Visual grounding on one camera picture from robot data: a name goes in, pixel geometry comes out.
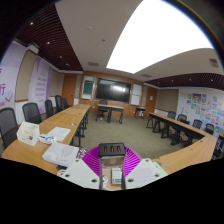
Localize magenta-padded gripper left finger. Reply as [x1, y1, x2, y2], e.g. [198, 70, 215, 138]
[62, 145, 103, 190]

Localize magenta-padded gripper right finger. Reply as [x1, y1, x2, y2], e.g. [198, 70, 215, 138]
[121, 145, 168, 190]

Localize black multi-port charger block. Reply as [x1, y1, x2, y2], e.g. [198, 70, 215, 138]
[98, 142, 127, 168]

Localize white and maroon book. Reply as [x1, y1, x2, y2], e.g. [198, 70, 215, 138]
[41, 142, 90, 168]

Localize white paper sheets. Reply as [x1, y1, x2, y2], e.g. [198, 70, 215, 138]
[46, 126, 72, 143]

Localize small blue-white packet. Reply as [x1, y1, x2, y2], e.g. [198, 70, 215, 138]
[37, 133, 56, 145]

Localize long wooden conference table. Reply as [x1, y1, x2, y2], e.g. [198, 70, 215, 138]
[145, 112, 208, 146]

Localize small dark side table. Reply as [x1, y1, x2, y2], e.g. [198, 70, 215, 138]
[134, 106, 147, 120]

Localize black desk chair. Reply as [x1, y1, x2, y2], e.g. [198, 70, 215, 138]
[96, 99, 110, 122]

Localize row of black office chairs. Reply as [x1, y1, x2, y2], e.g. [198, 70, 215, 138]
[44, 94, 71, 119]
[166, 110, 224, 158]

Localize wooden desk with black legs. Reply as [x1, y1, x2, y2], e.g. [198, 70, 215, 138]
[97, 103, 125, 125]

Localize wooden door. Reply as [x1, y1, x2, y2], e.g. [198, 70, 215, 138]
[62, 73, 78, 107]
[145, 86, 158, 116]

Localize black mesh office chair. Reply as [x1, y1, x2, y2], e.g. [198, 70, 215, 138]
[0, 107, 20, 150]
[21, 101, 43, 125]

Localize bright ceiling light panel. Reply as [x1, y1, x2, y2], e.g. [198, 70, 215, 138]
[105, 0, 215, 75]

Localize white wall board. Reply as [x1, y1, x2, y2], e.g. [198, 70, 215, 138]
[130, 83, 144, 107]

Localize green wall board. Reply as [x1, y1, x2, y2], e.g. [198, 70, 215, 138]
[81, 75, 96, 101]

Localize large black wall screen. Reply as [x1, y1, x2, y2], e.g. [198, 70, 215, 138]
[95, 78, 132, 104]

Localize colourful wall pictures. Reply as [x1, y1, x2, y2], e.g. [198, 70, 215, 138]
[179, 91, 224, 135]

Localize purple wall banner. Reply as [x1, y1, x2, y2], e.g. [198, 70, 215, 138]
[28, 56, 54, 115]

